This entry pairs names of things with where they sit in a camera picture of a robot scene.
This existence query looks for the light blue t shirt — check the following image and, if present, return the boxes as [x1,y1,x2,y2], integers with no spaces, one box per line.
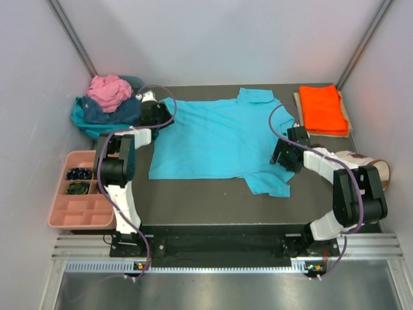
[148,88,294,198]

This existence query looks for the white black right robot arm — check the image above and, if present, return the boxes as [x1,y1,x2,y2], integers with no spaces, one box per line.
[270,127,388,257]

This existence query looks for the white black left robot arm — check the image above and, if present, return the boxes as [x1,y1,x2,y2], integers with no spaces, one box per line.
[94,91,175,256]

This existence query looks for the dark blue t shirt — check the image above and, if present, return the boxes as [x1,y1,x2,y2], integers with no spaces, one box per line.
[79,95,143,125]

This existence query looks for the teal plastic laundry bin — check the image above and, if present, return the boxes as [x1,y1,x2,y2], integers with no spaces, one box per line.
[84,74,145,142]

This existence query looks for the pink t shirt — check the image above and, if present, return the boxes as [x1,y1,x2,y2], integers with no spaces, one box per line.
[86,74,132,113]

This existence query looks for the folded orange t shirt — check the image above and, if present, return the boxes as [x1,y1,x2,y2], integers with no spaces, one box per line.
[298,85,348,136]

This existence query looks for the teal t shirt in bin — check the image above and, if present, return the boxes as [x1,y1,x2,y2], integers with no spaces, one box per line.
[70,97,130,140]

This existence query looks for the pink compartment tray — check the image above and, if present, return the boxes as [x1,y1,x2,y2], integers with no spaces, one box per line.
[48,150,116,230]

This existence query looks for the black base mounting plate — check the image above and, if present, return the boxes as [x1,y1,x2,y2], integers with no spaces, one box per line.
[110,224,330,267]

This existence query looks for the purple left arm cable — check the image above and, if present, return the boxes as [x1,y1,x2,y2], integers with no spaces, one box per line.
[95,84,177,280]

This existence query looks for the cream canvas drawstring bag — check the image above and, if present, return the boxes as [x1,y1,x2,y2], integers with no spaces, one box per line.
[335,150,390,191]

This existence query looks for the dark hair tie blue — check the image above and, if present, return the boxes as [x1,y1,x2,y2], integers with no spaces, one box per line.
[66,167,92,180]

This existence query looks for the dark hair tie green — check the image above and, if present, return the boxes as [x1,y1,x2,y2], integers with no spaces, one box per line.
[65,181,90,195]

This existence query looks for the grey slotted cable duct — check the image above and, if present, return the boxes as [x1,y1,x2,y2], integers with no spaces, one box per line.
[65,260,325,275]

